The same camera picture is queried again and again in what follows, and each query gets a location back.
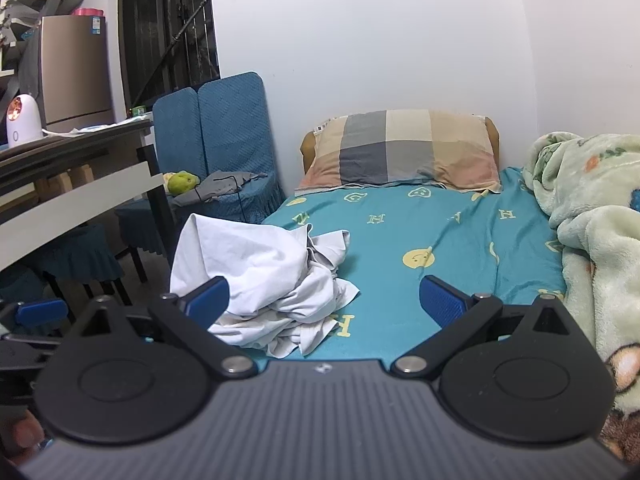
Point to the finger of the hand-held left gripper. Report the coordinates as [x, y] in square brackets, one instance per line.
[42, 311]

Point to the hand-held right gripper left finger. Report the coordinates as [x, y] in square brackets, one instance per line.
[207, 297]

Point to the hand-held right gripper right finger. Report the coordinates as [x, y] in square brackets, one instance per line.
[440, 300]

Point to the white shirt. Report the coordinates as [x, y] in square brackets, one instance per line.
[260, 270]

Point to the person's left hand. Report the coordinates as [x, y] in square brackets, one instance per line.
[22, 432]

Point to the blue covered stool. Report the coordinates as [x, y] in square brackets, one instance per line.
[80, 255]

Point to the bed with teal printed sheet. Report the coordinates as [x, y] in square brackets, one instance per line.
[425, 225]

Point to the grey cloth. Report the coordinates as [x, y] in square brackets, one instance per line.
[225, 182]

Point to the green plush toy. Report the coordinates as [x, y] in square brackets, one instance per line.
[181, 183]

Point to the dark table with white rim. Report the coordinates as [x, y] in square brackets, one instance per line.
[75, 160]

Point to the plaid pillow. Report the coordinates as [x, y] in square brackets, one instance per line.
[400, 150]

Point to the blue covered chair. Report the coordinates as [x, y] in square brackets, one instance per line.
[177, 130]
[235, 125]

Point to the pale green fleece blanket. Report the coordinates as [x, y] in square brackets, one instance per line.
[595, 220]

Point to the brown pillow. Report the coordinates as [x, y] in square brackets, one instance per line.
[306, 145]

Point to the white humidifier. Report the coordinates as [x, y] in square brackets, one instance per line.
[24, 122]

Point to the white paper sheet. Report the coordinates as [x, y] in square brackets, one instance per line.
[100, 127]

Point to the small green box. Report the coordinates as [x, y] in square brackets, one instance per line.
[138, 109]

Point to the beige refrigerator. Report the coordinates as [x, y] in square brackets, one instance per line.
[75, 70]

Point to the dark barred window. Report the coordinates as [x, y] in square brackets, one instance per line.
[165, 25]

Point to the pink lidded container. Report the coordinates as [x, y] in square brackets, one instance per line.
[87, 12]

